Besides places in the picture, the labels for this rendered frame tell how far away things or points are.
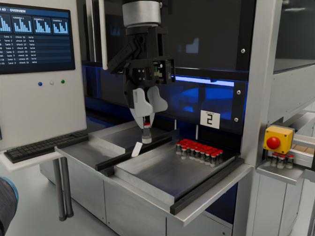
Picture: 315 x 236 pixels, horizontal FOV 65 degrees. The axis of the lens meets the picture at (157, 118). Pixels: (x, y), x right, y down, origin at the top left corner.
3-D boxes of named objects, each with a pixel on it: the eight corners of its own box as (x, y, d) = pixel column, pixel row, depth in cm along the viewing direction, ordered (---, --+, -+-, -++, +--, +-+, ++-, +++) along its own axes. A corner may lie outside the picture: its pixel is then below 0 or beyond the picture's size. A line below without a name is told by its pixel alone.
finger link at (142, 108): (148, 134, 50) (147, 88, 49) (129, 129, 54) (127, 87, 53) (158, 131, 53) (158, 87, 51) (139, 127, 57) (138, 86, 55)
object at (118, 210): (119, 151, 318) (116, 83, 293) (296, 228, 183) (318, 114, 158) (41, 180, 247) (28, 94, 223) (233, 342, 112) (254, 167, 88)
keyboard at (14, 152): (81, 134, 144) (81, 129, 143) (94, 140, 134) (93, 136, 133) (3, 154, 116) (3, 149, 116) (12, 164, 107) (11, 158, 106)
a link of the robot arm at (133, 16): (114, 6, 49) (143, 10, 55) (116, 31, 50) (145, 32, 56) (140, -1, 44) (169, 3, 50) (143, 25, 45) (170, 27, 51)
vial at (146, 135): (146, 140, 59) (145, 122, 58) (153, 141, 58) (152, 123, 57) (140, 143, 57) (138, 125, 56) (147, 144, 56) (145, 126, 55)
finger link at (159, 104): (164, 129, 54) (160, 87, 51) (145, 125, 58) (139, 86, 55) (173, 124, 56) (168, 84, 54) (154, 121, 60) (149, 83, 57)
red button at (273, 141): (268, 144, 83) (270, 134, 82) (281, 148, 81) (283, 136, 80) (264, 148, 81) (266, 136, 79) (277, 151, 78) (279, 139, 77)
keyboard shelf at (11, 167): (77, 133, 153) (77, 129, 152) (102, 145, 134) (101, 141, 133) (-7, 154, 122) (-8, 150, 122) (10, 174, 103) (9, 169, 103)
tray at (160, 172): (177, 146, 107) (178, 138, 106) (234, 165, 90) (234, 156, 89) (114, 174, 83) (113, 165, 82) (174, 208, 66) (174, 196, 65)
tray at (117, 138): (142, 124, 137) (142, 118, 136) (179, 135, 120) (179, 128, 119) (88, 140, 113) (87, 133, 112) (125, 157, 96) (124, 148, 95)
